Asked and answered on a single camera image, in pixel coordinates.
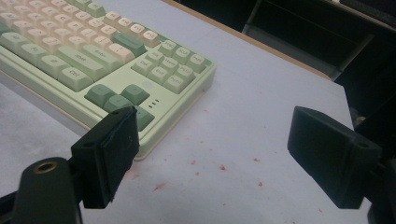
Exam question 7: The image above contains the light metal desk frame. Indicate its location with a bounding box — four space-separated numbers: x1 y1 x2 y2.
242 0 396 82

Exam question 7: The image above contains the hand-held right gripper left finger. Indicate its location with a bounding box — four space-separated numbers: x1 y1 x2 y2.
70 105 141 210

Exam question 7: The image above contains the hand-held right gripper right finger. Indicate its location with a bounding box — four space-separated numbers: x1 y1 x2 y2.
286 105 384 210

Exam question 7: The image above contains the green and cream keyboard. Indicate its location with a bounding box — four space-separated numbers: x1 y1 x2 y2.
0 0 218 161

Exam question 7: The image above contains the white table cover sheet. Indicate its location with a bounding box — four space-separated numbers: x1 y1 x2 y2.
0 0 375 224

